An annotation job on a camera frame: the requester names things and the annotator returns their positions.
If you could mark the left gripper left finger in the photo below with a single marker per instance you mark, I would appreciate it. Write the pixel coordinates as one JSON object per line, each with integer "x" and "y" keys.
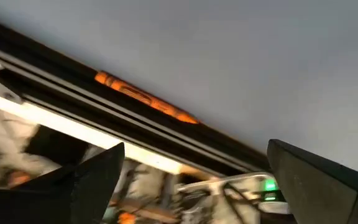
{"x": 73, "y": 199}

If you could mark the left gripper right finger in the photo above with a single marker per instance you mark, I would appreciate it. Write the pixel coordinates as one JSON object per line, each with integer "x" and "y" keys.
{"x": 322, "y": 186}

